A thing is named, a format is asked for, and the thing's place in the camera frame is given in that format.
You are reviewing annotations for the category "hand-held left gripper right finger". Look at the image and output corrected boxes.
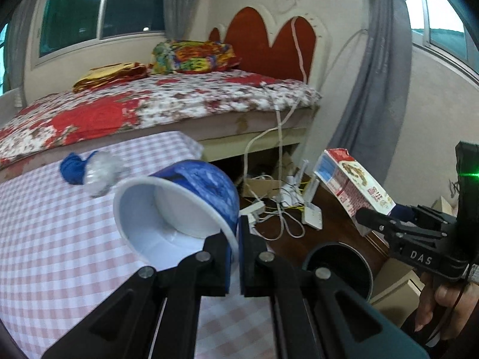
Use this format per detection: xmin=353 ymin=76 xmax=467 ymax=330
xmin=239 ymin=215 xmax=431 ymax=359

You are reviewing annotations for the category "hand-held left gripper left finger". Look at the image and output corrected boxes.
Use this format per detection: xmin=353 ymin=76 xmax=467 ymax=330
xmin=41 ymin=232 xmax=231 ymax=359

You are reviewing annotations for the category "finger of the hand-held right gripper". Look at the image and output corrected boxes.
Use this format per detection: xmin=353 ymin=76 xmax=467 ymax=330
xmin=355 ymin=208 xmax=413 ymax=240
xmin=389 ymin=204 xmax=418 ymax=223

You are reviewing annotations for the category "red and white carton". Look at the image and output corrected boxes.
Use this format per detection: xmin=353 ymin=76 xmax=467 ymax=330
xmin=313 ymin=148 xmax=396 ymax=236

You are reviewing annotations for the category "black round trash bin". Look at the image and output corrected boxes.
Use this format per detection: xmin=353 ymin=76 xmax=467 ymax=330
xmin=301 ymin=242 xmax=375 ymax=302

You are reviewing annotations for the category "blue paper bowl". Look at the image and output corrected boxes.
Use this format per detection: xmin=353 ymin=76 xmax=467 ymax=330
xmin=112 ymin=159 xmax=240 ymax=270

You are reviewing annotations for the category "person's right hand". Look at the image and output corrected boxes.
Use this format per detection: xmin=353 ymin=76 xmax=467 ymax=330
xmin=413 ymin=273 xmax=479 ymax=343

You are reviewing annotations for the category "white power strip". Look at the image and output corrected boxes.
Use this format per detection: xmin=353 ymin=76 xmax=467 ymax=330
xmin=239 ymin=201 xmax=266 ymax=226

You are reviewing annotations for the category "brown wooden side table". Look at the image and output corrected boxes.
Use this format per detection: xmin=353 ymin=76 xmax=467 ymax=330
xmin=239 ymin=172 xmax=393 ymax=270

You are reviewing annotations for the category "cream cardboard box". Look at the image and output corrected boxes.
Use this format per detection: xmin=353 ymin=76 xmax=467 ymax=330
xmin=369 ymin=258 xmax=427 ymax=326

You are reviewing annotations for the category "white router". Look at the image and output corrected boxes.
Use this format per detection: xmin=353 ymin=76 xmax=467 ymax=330
xmin=300 ymin=159 xmax=323 ymax=231

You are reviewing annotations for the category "cardboard piece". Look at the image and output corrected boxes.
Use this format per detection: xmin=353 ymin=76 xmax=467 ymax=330
xmin=243 ymin=177 xmax=285 ymax=197

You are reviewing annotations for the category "clear plastic bag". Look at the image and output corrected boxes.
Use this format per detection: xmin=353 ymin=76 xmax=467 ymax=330
xmin=84 ymin=150 xmax=126 ymax=199

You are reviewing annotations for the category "long grey curtain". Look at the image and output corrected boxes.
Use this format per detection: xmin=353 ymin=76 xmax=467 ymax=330
xmin=329 ymin=0 xmax=412 ymax=154

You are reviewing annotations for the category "pink checked tablecloth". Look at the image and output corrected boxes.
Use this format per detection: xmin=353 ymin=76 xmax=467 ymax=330
xmin=0 ymin=132 xmax=279 ymax=359

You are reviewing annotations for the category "blue cloth ball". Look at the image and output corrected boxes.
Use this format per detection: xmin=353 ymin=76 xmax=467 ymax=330
xmin=60 ymin=151 xmax=98 ymax=187

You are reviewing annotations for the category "bed with floral cover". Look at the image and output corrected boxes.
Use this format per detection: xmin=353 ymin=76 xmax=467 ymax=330
xmin=0 ymin=69 xmax=322 ymax=169

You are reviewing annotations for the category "corner window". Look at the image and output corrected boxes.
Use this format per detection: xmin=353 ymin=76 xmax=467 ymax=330
xmin=406 ymin=0 xmax=479 ymax=64

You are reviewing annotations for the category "red heart-shaped headboard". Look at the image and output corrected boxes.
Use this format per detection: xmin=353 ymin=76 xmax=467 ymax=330
xmin=207 ymin=5 xmax=332 ymax=94

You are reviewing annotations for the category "colourful patterned pillow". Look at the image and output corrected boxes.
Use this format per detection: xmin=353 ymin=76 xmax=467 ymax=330
xmin=151 ymin=40 xmax=238 ymax=74

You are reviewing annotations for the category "folded red yellow blanket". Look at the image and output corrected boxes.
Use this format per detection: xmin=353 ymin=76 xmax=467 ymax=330
xmin=73 ymin=62 xmax=150 ymax=93

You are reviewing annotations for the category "large sliding window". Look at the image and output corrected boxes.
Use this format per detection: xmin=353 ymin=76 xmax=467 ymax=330
xmin=35 ymin=0 xmax=167 ymax=58

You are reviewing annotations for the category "cream bed frame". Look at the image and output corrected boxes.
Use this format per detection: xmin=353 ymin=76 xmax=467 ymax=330
xmin=0 ymin=112 xmax=315 ymax=184

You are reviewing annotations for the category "white round cable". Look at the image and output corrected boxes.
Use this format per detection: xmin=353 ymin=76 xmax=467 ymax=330
xmin=262 ymin=84 xmax=305 ymax=240

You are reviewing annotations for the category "white flat cable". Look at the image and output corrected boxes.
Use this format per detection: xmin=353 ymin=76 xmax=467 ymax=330
xmin=243 ymin=19 xmax=308 ymax=191

